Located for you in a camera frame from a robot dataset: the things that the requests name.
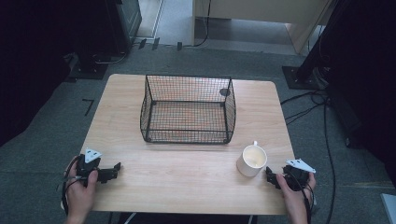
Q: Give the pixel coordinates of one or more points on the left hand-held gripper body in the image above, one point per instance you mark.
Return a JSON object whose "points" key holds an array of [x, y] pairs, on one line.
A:
{"points": [[91, 166]]}

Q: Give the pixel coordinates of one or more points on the person's right hand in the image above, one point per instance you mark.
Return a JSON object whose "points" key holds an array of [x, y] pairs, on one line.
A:
{"points": [[294, 199]]}

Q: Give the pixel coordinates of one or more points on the person's left hand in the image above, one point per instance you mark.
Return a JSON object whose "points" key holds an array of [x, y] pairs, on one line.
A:
{"points": [[80, 196]]}

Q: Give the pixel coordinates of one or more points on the white cup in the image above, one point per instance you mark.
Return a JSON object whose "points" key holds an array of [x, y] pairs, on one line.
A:
{"points": [[252, 160]]}

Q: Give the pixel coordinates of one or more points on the beige wooden furniture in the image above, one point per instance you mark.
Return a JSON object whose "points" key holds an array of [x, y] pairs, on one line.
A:
{"points": [[258, 18]]}

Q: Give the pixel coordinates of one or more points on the black curtain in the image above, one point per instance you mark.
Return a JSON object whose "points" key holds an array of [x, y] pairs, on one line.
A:
{"points": [[34, 62], [361, 77]]}

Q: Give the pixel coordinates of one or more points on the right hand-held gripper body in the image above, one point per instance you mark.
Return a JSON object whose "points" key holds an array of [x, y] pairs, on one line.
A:
{"points": [[297, 174]]}

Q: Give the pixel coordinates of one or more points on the black stand base plate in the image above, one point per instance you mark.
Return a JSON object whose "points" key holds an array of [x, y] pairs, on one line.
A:
{"points": [[300, 77], [88, 71]]}

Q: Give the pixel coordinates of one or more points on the black equipment cabinet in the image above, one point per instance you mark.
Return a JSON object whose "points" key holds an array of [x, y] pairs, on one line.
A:
{"points": [[107, 26]]}

